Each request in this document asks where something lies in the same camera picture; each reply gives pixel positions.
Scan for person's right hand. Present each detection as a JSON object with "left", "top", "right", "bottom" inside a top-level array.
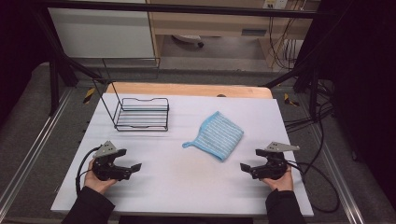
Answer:
[{"left": 269, "top": 165, "right": 294, "bottom": 192}]

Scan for aluminium floor rail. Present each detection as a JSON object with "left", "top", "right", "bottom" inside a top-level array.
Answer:
[
  {"left": 311, "top": 124, "right": 365, "bottom": 224},
  {"left": 0, "top": 88, "right": 74, "bottom": 213}
]

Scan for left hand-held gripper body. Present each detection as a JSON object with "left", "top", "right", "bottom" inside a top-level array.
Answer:
[{"left": 92, "top": 140, "right": 125, "bottom": 182}]

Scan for blue striped cloth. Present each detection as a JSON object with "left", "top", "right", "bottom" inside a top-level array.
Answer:
[{"left": 181, "top": 110, "right": 245, "bottom": 162}]

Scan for person's left hand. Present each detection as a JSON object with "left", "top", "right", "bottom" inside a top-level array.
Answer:
[{"left": 83, "top": 158, "right": 118, "bottom": 195}]

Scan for white table board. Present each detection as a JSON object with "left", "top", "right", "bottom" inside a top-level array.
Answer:
[{"left": 50, "top": 92, "right": 315, "bottom": 217}]

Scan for hanging cable bundle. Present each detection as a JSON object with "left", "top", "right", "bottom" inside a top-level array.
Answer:
[{"left": 267, "top": 15, "right": 300, "bottom": 69}]

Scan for white cabinet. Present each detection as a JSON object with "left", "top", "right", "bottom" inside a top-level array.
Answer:
[{"left": 48, "top": 7, "right": 156, "bottom": 59}]

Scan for chair base with wheel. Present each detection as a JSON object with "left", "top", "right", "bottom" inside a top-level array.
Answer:
[{"left": 172, "top": 34, "right": 205, "bottom": 49}]

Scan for black metal frame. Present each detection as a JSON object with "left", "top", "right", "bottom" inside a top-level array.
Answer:
[{"left": 31, "top": 0, "right": 335, "bottom": 120}]

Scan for right hand-held gripper cable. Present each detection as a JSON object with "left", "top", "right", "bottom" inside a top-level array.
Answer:
[{"left": 286, "top": 160, "right": 341, "bottom": 214}]

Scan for yellow black tape strip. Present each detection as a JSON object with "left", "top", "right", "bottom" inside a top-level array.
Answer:
[
  {"left": 82, "top": 87, "right": 96, "bottom": 105},
  {"left": 283, "top": 92, "right": 300, "bottom": 107}
]

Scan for white wall socket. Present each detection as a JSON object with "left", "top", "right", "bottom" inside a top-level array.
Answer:
[{"left": 262, "top": 0, "right": 289, "bottom": 9}]

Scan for black wire rack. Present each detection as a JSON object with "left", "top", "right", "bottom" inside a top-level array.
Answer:
[{"left": 92, "top": 57, "right": 170, "bottom": 133}]

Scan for left hand-held gripper cable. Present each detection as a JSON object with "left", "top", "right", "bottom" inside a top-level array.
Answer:
[{"left": 75, "top": 147, "right": 102, "bottom": 195}]

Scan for wooden table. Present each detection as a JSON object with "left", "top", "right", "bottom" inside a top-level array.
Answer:
[{"left": 106, "top": 82, "right": 274, "bottom": 100}]

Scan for hand-held gripper cable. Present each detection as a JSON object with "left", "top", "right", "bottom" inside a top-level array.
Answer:
[
  {"left": 75, "top": 147, "right": 102, "bottom": 195},
  {"left": 286, "top": 160, "right": 341, "bottom": 214}
]

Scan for black floor cables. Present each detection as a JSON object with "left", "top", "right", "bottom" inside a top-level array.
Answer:
[{"left": 284, "top": 80, "right": 334, "bottom": 132}]

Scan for wooden desk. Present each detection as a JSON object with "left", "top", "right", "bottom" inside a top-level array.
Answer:
[{"left": 146, "top": 0, "right": 321, "bottom": 68}]

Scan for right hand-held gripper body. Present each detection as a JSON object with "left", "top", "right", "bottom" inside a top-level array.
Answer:
[{"left": 260, "top": 141, "right": 301, "bottom": 181}]

